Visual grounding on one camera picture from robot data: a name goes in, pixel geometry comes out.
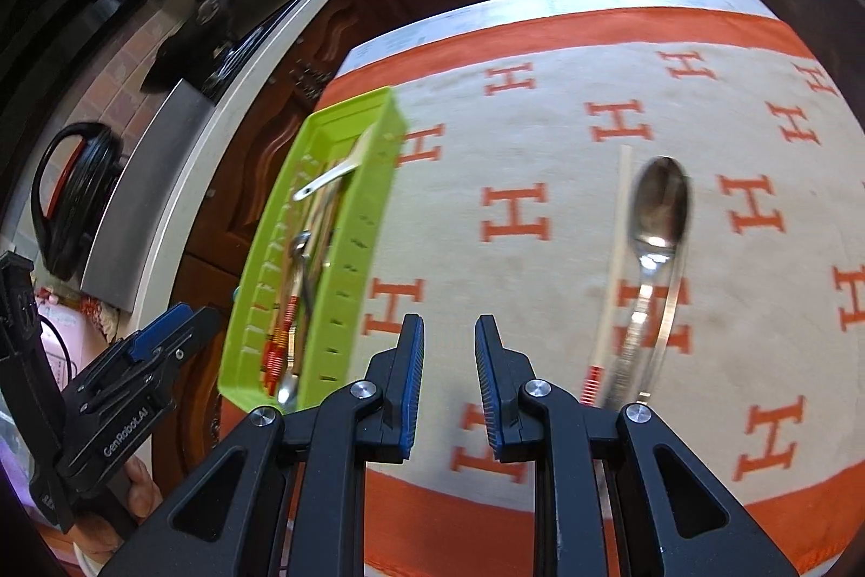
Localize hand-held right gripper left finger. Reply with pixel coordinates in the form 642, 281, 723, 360
98, 313, 427, 577

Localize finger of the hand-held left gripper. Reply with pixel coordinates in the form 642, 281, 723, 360
125, 303, 197, 362
145, 307, 224, 379

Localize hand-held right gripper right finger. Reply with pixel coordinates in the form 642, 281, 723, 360
474, 315, 802, 577

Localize metal fork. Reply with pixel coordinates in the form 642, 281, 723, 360
287, 231, 315, 281

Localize green plastic utensil tray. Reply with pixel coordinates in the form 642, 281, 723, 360
217, 85, 410, 414

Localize bundle of wooden chopsticks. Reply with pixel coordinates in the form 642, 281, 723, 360
581, 145, 633, 406

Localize white ceramic spoon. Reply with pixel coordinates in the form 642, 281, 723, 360
292, 124, 386, 203

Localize large metal spoon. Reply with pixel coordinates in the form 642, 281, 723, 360
601, 156, 691, 409

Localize person's left hand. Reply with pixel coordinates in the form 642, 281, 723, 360
73, 455, 164, 556

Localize orange and beige printed blanket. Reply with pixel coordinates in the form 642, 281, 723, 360
284, 5, 865, 577

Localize white kitchen countertop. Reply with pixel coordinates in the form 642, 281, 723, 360
84, 0, 865, 314

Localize black pot with loop handle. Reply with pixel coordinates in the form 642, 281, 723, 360
30, 123, 126, 281

